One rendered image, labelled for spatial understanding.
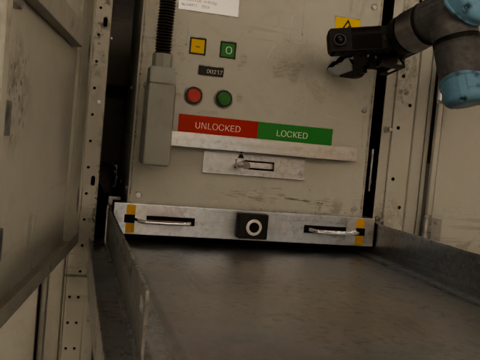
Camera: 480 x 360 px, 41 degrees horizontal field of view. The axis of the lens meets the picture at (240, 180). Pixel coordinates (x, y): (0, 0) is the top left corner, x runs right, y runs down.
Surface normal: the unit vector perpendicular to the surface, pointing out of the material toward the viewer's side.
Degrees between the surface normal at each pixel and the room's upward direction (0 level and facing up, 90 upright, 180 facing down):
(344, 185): 90
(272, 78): 90
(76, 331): 90
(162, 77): 60
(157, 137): 90
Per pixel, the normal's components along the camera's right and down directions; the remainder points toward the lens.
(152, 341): 0.09, -0.99
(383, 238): -0.96, -0.07
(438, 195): 0.25, 0.07
